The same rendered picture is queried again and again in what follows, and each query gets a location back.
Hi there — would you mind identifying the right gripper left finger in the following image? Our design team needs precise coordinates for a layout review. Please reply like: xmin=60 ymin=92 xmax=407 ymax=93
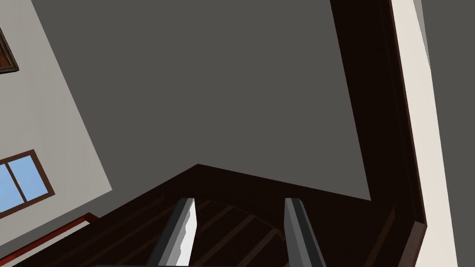
xmin=145 ymin=197 xmax=197 ymax=267

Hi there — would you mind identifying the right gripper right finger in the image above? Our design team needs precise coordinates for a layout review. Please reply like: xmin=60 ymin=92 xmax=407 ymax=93
xmin=283 ymin=197 xmax=327 ymax=267

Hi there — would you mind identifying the brown framed window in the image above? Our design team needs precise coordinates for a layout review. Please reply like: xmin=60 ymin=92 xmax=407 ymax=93
xmin=0 ymin=149 xmax=56 ymax=219

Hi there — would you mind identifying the brown framed wall picture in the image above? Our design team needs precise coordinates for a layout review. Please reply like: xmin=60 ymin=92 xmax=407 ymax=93
xmin=0 ymin=27 xmax=20 ymax=75

